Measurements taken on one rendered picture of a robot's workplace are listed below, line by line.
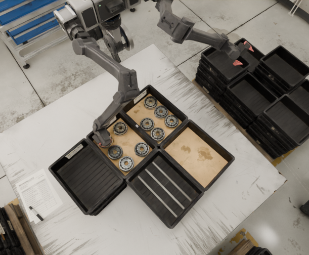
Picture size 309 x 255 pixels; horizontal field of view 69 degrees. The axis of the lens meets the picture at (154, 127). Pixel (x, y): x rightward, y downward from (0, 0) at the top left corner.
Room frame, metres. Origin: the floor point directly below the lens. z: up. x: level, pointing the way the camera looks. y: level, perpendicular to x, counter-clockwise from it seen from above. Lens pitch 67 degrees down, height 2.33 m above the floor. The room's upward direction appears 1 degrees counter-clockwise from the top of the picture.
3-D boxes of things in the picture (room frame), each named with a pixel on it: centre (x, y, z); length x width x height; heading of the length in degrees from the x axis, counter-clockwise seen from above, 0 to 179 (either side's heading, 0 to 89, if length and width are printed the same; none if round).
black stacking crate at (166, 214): (0.21, -0.06, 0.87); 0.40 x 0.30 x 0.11; 44
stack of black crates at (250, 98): (1.13, -0.94, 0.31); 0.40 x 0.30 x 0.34; 36
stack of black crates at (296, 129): (0.81, -1.18, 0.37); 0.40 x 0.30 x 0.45; 36
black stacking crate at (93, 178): (0.30, 0.44, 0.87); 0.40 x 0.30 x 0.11; 44
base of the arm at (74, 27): (0.93, 0.40, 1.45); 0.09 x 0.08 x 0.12; 126
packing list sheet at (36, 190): (0.20, 0.83, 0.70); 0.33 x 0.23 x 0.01; 36
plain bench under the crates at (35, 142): (0.45, 0.17, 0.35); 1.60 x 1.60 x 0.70; 36
